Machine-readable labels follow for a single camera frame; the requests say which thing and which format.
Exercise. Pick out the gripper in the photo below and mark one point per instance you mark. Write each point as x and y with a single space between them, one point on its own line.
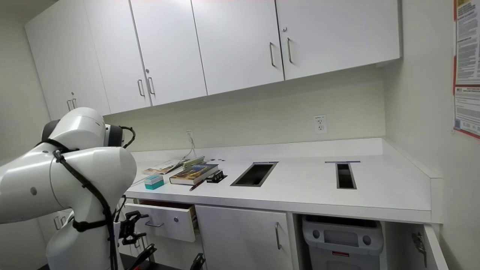
126 228

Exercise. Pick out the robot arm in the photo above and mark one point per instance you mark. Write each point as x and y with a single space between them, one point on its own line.
82 168

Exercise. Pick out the white drawer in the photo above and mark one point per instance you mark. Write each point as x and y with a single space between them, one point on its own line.
172 223

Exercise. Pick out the thick dark hardcover book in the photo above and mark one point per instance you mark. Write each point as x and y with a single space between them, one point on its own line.
193 174

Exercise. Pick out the open white base cabinet door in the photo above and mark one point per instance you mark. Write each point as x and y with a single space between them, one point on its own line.
435 251

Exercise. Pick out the teal and white small box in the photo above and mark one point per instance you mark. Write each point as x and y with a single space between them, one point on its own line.
154 182

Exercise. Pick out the thin magazine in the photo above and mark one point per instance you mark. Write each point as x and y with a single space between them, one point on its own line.
163 167

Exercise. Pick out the red pen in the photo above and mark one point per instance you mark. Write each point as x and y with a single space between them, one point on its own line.
196 185

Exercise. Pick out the green booklet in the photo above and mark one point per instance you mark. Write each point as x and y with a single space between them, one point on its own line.
194 161

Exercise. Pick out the black stapler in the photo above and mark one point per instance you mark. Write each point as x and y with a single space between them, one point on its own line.
216 177

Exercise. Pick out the rectangular counter trash opening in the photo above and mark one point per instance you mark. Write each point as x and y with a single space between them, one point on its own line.
255 174

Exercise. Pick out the grey trash bin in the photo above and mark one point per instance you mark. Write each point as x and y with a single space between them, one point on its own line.
343 243

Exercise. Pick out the narrow counter slot opening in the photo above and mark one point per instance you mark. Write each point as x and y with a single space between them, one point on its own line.
345 175

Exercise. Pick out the white wall socket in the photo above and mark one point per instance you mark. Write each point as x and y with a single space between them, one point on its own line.
189 134
320 124

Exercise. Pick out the white wall cabinet door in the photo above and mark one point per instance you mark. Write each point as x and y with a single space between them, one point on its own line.
84 60
337 33
47 71
236 41
116 56
168 48

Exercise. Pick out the white wall cabinet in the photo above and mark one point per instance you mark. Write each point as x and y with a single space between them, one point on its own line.
225 41

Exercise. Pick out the wall poster with red border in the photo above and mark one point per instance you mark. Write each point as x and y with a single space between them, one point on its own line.
467 75

